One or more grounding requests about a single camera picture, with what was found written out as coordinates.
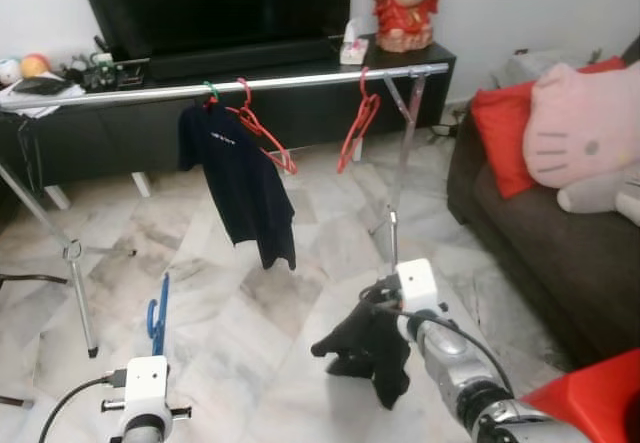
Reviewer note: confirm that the light grey fabric bundle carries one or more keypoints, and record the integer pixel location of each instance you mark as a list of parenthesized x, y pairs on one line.
[(525, 68)]

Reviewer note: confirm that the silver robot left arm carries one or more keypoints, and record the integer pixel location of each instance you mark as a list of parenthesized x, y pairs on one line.
[(143, 433)]

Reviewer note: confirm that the navy blue T-shirt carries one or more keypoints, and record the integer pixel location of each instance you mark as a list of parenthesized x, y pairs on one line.
[(240, 183)]

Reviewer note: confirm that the white paper sheet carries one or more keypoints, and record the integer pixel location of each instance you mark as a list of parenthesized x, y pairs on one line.
[(30, 105)]

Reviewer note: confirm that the red plastic stool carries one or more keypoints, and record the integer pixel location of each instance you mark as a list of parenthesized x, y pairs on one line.
[(590, 403)]

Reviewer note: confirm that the orange round plush toy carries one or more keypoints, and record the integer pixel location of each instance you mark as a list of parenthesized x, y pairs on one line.
[(35, 65)]

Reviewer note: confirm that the red cushion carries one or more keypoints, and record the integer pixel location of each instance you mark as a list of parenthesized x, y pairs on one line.
[(500, 133)]

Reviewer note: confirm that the red clothes hanger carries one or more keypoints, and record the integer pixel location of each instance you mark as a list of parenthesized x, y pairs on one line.
[(265, 138), (358, 128)]

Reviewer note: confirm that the red gold deity statue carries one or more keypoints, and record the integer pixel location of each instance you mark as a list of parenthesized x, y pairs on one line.
[(405, 13)]

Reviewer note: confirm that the black flat pouch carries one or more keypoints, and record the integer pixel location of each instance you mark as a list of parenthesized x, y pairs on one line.
[(40, 85)]

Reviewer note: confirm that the black garment with green print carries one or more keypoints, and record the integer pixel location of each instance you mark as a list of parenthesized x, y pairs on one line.
[(365, 353)]

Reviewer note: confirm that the grey Totoro plush cushion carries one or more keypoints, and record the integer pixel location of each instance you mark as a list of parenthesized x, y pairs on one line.
[(600, 198)]

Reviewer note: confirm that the green hook clothes hanger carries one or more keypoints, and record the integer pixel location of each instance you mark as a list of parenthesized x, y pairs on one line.
[(211, 87)]

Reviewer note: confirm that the white tissue box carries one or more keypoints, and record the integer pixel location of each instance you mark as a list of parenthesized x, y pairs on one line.
[(352, 51)]

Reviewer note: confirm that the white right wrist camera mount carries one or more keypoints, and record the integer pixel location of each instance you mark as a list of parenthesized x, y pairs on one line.
[(418, 283)]

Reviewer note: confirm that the dark grey fabric sofa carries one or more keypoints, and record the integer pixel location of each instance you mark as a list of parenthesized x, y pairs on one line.
[(560, 263)]

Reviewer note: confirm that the black TV cabinet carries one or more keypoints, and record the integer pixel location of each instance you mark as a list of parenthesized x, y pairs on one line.
[(320, 123)]

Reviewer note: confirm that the white round plush toy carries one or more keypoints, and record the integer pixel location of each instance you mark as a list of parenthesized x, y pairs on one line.
[(8, 71)]

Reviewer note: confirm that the black television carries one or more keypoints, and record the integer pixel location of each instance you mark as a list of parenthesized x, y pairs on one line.
[(210, 8)]

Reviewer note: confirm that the blue plastic clothes hanger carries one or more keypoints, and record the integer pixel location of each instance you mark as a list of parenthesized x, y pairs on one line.
[(158, 323)]

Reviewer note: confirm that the green circuit board device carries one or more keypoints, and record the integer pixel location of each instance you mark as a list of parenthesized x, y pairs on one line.
[(105, 73)]

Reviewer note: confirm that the pink cat face cushion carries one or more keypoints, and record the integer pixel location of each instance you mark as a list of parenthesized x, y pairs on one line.
[(580, 123)]

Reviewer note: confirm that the chrome clothes rack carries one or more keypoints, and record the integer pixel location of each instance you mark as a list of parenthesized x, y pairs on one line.
[(300, 79)]

